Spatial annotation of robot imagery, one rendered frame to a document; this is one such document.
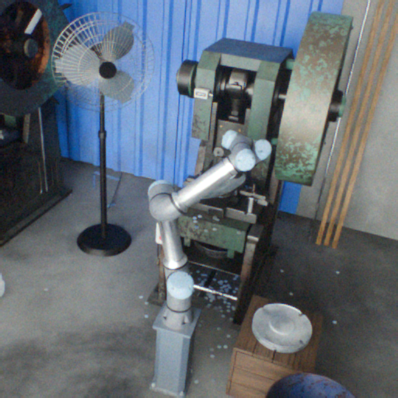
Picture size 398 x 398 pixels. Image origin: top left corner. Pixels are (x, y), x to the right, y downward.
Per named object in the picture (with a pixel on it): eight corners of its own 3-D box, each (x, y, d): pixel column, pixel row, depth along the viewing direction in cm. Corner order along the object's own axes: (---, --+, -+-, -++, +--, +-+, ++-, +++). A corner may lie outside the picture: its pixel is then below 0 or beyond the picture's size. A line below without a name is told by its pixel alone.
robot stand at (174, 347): (183, 399, 238) (190, 336, 215) (148, 389, 242) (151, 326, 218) (193, 371, 253) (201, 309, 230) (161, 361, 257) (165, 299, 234)
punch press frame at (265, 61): (237, 301, 279) (277, 74, 209) (169, 281, 290) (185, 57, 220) (266, 232, 344) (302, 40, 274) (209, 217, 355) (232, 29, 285)
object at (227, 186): (177, 197, 234) (176, 196, 234) (218, 200, 254) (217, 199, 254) (217, 169, 215) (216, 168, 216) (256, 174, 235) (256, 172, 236)
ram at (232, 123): (235, 177, 255) (243, 125, 239) (209, 170, 258) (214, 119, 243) (244, 164, 269) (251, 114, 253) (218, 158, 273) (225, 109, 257)
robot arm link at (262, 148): (257, 134, 193) (274, 142, 196) (243, 144, 202) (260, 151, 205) (254, 151, 190) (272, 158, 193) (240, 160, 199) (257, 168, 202)
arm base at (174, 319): (188, 333, 216) (190, 317, 211) (157, 324, 219) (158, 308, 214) (197, 311, 229) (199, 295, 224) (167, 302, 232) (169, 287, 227)
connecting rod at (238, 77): (239, 138, 246) (249, 72, 228) (217, 134, 249) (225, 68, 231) (249, 125, 263) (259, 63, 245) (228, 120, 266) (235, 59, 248)
